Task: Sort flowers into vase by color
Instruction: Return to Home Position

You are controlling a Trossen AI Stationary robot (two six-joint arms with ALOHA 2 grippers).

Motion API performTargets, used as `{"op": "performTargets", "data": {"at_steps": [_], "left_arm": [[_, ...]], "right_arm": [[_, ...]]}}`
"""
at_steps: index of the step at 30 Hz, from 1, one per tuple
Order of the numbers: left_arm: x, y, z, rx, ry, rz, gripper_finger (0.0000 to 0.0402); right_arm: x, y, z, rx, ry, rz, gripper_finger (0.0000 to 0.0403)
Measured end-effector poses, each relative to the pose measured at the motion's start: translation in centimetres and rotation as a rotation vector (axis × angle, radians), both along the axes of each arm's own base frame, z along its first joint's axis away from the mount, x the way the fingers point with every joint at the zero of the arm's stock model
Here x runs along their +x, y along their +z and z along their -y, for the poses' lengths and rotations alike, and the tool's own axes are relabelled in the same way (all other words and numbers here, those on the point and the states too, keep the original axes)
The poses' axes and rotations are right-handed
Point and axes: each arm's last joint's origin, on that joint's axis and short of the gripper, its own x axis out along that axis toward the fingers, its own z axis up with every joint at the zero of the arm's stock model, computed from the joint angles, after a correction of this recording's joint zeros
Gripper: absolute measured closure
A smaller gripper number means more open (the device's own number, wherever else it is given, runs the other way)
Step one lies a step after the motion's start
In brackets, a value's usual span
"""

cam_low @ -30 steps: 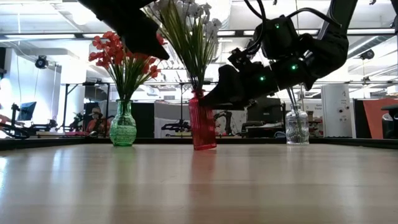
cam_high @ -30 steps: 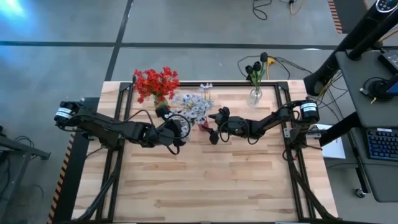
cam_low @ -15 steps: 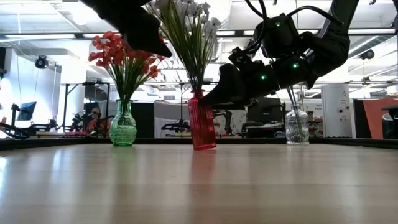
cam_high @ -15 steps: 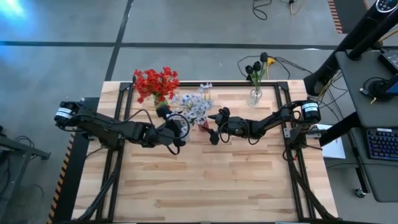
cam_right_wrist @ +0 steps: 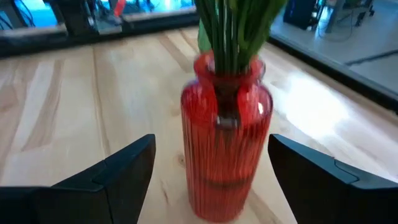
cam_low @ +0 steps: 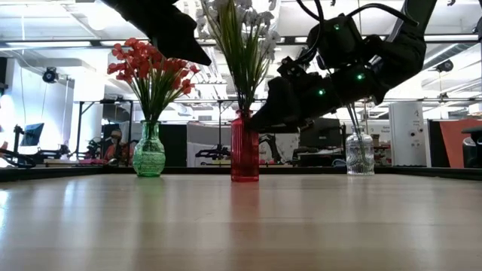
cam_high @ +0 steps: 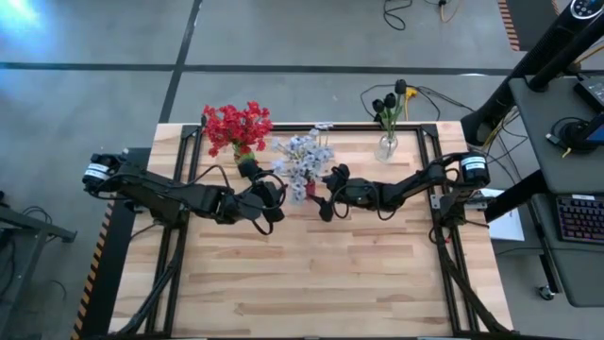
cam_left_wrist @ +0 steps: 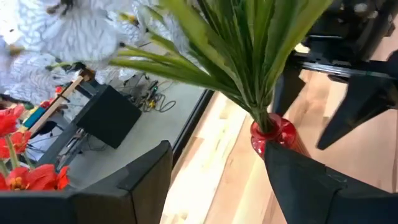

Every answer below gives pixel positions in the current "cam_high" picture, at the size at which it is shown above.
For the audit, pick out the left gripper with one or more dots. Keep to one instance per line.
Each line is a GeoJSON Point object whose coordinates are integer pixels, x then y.
{"type": "Point", "coordinates": [255, 200]}

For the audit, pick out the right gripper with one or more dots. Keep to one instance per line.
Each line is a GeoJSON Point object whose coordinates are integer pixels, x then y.
{"type": "Point", "coordinates": [356, 191]}

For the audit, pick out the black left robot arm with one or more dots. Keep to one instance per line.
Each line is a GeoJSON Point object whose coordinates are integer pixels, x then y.
{"type": "Point", "coordinates": [160, 193]}

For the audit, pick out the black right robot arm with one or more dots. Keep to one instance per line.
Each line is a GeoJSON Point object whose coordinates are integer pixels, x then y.
{"type": "Point", "coordinates": [439, 179]}

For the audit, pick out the red glass vase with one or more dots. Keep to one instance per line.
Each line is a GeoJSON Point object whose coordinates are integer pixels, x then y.
{"type": "Point", "coordinates": [310, 189]}

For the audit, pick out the green glass vase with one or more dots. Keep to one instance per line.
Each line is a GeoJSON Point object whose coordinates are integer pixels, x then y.
{"type": "Point", "coordinates": [243, 157]}

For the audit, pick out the clear glass vase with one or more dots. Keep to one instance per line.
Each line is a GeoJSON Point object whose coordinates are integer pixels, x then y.
{"type": "Point", "coordinates": [386, 147]}

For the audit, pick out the yellow power plug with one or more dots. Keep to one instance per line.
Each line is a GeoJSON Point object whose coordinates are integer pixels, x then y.
{"type": "Point", "coordinates": [411, 92]}

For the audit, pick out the black mat with striped edge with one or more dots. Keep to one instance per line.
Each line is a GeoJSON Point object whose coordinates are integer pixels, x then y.
{"type": "Point", "coordinates": [524, 23]}
{"type": "Point", "coordinates": [113, 293]}

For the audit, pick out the white paper sheet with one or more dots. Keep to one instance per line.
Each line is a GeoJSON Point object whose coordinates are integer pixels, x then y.
{"type": "Point", "coordinates": [512, 231]}

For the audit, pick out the dark grey side table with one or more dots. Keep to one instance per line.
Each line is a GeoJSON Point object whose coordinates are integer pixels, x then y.
{"type": "Point", "coordinates": [38, 226]}

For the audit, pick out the grey desk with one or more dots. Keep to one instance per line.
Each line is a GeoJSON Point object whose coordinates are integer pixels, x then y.
{"type": "Point", "coordinates": [533, 141]}

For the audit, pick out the desk caster wheel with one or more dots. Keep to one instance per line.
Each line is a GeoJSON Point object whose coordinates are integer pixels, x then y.
{"type": "Point", "coordinates": [546, 294]}

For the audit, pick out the black keyboard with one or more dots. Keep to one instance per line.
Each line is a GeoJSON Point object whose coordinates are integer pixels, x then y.
{"type": "Point", "coordinates": [582, 219]}

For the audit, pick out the white desk label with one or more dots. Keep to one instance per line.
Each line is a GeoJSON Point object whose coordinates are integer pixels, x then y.
{"type": "Point", "coordinates": [583, 197]}

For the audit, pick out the black tower fan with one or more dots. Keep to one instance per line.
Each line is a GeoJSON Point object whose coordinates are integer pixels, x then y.
{"type": "Point", "coordinates": [542, 53]}

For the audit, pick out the black stand pole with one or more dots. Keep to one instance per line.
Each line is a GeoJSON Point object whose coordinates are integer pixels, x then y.
{"type": "Point", "coordinates": [564, 63]}

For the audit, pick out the monitor with blue screen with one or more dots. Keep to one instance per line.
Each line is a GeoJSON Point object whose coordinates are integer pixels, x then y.
{"type": "Point", "coordinates": [598, 132]}

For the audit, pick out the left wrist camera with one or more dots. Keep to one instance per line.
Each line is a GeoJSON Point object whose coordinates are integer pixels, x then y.
{"type": "Point", "coordinates": [271, 193]}

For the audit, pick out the black aluminium table frame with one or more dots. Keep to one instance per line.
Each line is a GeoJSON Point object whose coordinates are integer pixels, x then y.
{"type": "Point", "coordinates": [340, 127]}

